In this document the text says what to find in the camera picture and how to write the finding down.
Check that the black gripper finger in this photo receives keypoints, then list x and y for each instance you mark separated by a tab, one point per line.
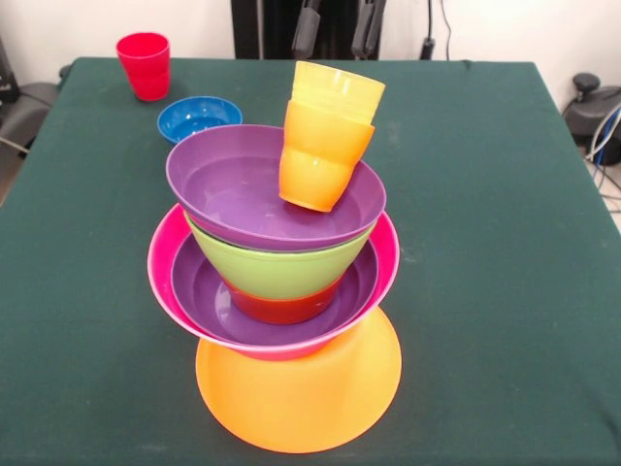
368	29
305	29

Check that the yellow plastic cup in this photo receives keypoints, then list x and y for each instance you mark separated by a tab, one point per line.
339	92

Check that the orange plastic cup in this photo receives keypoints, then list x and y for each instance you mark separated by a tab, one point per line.
315	160

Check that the small blue plastic bowl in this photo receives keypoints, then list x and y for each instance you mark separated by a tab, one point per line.
189	121

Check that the purple plastic bowl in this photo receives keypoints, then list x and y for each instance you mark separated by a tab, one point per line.
218	194
194	296

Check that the green plastic bowl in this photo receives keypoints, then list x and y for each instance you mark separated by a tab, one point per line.
281	274

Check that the large pink plastic bowl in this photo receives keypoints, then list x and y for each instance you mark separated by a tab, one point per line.
162	272

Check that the small red-orange plastic bowl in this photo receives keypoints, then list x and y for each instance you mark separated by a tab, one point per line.
286	310

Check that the large orange plastic bowl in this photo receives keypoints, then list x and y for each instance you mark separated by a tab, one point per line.
301	403

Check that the red plastic cup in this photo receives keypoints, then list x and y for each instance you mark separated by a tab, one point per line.
143	68

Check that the dark green table cloth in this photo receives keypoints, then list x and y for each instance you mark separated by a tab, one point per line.
97	315

